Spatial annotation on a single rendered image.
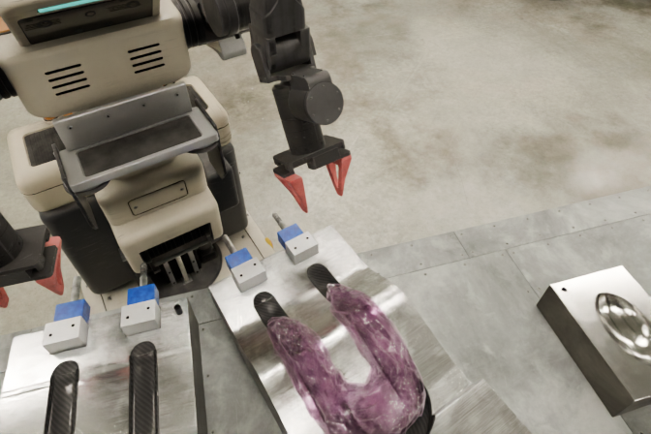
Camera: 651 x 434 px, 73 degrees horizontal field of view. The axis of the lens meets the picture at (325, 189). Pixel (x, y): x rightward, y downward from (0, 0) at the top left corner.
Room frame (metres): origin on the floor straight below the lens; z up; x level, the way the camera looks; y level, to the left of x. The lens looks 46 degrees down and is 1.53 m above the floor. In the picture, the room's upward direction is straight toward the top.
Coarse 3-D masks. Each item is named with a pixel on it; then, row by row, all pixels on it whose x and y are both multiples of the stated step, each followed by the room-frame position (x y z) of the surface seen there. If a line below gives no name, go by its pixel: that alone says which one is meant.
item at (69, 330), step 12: (72, 288) 0.40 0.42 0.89; (72, 300) 0.37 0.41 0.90; (84, 300) 0.37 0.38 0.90; (60, 312) 0.35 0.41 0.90; (72, 312) 0.35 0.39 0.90; (84, 312) 0.35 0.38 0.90; (48, 324) 0.32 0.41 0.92; (60, 324) 0.32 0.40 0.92; (72, 324) 0.32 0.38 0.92; (84, 324) 0.33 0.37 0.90; (48, 336) 0.30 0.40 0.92; (60, 336) 0.30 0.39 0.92; (72, 336) 0.30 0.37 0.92; (84, 336) 0.31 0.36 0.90; (48, 348) 0.29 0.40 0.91; (60, 348) 0.29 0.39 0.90; (72, 348) 0.29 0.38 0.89
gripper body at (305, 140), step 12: (288, 120) 0.54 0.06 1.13; (300, 120) 0.53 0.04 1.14; (288, 132) 0.53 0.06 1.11; (300, 132) 0.52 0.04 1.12; (312, 132) 0.53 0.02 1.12; (288, 144) 0.53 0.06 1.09; (300, 144) 0.52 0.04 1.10; (312, 144) 0.52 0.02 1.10; (324, 144) 0.53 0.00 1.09; (336, 144) 0.53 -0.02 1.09; (276, 156) 0.53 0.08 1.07; (288, 156) 0.52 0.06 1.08; (300, 156) 0.51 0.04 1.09; (312, 156) 0.50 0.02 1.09; (288, 168) 0.49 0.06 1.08
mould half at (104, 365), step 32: (96, 320) 0.34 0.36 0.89; (192, 320) 0.36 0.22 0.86; (32, 352) 0.29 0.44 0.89; (64, 352) 0.29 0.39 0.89; (96, 352) 0.29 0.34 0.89; (128, 352) 0.29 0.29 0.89; (160, 352) 0.29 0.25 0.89; (192, 352) 0.29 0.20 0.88; (32, 384) 0.24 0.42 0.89; (96, 384) 0.24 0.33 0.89; (128, 384) 0.24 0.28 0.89; (160, 384) 0.24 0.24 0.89; (192, 384) 0.24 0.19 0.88; (0, 416) 0.20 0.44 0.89; (32, 416) 0.20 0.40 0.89; (96, 416) 0.20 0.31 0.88; (128, 416) 0.20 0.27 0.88; (160, 416) 0.20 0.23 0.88; (192, 416) 0.20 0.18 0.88
